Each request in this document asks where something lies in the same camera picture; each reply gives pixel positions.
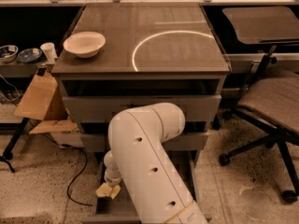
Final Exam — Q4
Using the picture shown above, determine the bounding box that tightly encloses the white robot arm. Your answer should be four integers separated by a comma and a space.
108, 103, 207, 224

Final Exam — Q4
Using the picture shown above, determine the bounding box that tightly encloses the grey top drawer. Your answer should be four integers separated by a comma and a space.
63, 79, 221, 122

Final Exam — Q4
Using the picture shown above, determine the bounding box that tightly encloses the grey three-drawer cabinet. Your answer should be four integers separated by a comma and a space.
50, 3, 232, 224

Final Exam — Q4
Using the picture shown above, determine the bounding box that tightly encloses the brown cardboard box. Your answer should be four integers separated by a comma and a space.
14, 72, 78, 134

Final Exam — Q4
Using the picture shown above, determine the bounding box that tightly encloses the white bowl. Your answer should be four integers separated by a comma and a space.
64, 32, 106, 59

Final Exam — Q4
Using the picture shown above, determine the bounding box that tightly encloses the grey side shelf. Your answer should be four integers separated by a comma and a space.
0, 59, 54, 78

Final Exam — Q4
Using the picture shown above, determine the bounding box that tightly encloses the white paper cup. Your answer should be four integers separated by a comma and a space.
40, 42, 57, 63

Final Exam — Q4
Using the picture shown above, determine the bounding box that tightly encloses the blue patterned bowl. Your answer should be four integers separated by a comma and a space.
0, 45, 19, 63

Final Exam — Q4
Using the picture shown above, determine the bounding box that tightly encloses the black office chair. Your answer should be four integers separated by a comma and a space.
219, 6, 299, 203

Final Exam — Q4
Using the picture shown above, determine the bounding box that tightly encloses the black floor cable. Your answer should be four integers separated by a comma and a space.
57, 144, 94, 207

